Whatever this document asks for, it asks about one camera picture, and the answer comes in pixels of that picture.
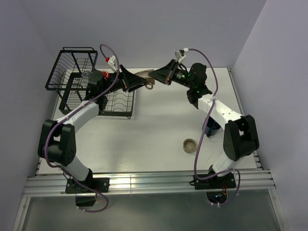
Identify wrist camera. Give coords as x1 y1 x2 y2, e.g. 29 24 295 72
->
175 48 189 64
105 55 118 72

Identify small beige stone bowl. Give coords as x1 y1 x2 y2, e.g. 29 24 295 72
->
182 138 197 154

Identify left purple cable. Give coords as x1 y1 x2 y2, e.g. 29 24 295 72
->
44 43 121 214

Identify dark blue mug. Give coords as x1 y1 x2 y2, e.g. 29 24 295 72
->
202 117 221 137

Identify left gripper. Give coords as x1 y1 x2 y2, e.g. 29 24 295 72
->
101 65 146 96

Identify black wire dish rack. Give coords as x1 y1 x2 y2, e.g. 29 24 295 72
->
45 47 135 118

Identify aluminium mounting rail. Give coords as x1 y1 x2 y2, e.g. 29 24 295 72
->
22 168 276 197

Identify purple cable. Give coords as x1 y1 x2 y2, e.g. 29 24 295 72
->
44 43 121 214
186 47 242 205

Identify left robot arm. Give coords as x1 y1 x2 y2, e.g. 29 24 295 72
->
38 65 147 192

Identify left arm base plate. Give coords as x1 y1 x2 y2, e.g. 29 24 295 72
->
65 178 110 194

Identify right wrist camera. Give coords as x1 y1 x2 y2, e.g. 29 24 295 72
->
175 48 189 64

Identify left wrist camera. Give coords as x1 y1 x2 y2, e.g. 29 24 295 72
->
105 55 118 72

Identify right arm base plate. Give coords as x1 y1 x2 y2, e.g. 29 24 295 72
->
189 173 236 190

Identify clear glass tumbler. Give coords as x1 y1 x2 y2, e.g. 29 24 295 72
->
82 70 91 80

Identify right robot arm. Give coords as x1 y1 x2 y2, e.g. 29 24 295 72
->
149 60 259 188

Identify red ceramic mug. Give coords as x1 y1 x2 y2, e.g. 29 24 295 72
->
101 71 110 81

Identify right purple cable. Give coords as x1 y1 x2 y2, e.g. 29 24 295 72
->
186 47 242 205

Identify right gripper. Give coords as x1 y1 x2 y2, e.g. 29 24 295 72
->
148 59 194 89

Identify brown ribbed mug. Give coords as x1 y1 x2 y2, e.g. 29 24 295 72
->
135 69 155 90

